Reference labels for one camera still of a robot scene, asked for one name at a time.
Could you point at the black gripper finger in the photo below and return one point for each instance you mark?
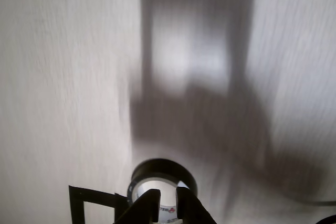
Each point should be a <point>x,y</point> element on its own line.
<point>193,208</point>
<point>143,208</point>

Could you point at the black tape roll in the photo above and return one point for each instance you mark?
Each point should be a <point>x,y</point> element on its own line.
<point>160,169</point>

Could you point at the black tape square outline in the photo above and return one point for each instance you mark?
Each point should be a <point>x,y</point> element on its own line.
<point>77,195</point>

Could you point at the black round object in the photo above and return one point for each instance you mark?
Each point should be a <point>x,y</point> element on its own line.
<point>329,220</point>

